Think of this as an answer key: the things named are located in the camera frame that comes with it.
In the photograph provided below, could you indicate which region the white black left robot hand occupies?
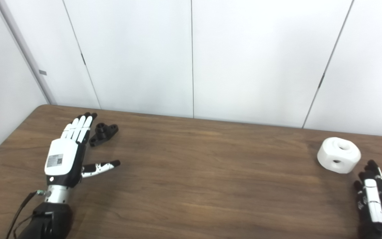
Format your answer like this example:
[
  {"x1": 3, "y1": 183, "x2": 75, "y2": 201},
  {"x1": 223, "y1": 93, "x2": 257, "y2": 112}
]
[{"x1": 44, "y1": 112, "x2": 121, "y2": 188}]

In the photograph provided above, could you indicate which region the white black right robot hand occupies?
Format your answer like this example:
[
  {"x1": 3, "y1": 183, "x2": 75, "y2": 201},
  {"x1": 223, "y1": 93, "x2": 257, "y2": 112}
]
[{"x1": 353, "y1": 160, "x2": 382, "y2": 239}]

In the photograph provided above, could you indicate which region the black plastic holder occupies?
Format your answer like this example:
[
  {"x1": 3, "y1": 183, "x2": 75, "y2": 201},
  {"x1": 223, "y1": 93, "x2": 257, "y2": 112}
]
[{"x1": 89, "y1": 123, "x2": 119, "y2": 147}]

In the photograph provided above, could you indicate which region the round white plastic piece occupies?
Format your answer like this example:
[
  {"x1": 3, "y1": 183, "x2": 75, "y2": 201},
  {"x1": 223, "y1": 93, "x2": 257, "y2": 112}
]
[{"x1": 317, "y1": 137, "x2": 361, "y2": 174}]

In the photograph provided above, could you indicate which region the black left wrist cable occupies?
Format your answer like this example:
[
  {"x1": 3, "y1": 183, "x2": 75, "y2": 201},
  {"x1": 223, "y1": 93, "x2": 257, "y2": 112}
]
[{"x1": 6, "y1": 191, "x2": 46, "y2": 239}]

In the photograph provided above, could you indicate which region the grey wall corner strip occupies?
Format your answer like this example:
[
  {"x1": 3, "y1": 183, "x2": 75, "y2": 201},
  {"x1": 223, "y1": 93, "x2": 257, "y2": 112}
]
[{"x1": 0, "y1": 0, "x2": 57, "y2": 105}]

